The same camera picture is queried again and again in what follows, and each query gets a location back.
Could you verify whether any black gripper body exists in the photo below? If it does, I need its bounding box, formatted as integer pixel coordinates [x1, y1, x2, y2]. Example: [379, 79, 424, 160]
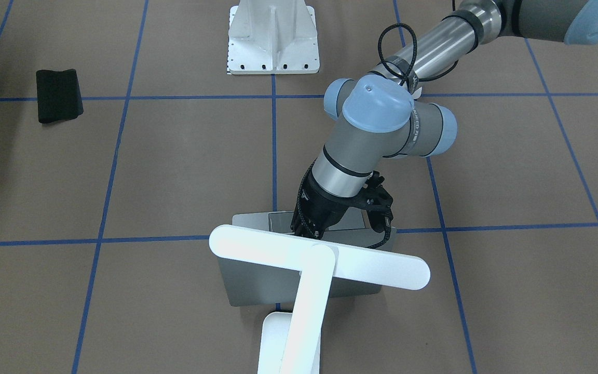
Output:
[290, 168, 362, 239]

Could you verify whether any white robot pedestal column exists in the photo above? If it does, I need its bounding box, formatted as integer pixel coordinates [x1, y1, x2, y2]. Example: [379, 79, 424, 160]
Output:
[226, 1, 320, 74]

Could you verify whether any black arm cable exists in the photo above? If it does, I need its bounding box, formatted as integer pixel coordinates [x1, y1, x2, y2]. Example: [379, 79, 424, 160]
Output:
[366, 23, 459, 250]

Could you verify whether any white desk lamp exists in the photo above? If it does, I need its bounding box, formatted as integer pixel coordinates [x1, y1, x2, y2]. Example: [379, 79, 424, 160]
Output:
[209, 224, 430, 373]

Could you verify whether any grey laptop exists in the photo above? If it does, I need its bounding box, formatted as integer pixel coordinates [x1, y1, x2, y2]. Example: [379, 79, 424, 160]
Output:
[218, 210, 398, 308]

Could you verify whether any black gripper camera mount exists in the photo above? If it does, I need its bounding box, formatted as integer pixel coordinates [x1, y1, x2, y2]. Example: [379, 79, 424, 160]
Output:
[353, 170, 393, 233]

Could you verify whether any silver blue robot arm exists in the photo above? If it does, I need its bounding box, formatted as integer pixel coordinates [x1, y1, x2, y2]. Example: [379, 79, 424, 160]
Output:
[290, 1, 598, 239]

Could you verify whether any black mouse pad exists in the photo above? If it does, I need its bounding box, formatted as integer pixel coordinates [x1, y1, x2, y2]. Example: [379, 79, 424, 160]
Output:
[35, 69, 84, 125]

